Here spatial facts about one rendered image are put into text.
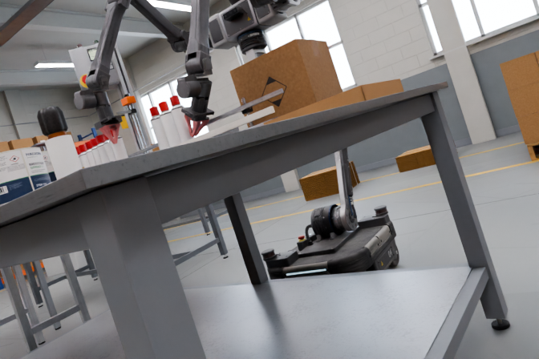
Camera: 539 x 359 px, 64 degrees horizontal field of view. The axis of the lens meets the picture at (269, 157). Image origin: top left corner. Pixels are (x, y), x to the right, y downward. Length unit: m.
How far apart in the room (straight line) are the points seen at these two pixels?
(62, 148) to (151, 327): 1.21
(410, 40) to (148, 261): 6.50
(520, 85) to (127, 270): 4.12
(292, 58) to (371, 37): 5.57
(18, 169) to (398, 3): 6.13
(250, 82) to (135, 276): 1.17
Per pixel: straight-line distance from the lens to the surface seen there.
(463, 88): 6.61
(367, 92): 1.04
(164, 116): 1.61
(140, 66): 9.89
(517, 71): 4.39
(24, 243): 0.70
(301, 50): 1.49
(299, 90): 1.48
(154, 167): 0.48
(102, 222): 0.49
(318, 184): 5.76
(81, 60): 2.07
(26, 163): 1.44
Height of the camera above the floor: 0.79
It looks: 1 degrees down
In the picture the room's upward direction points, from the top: 18 degrees counter-clockwise
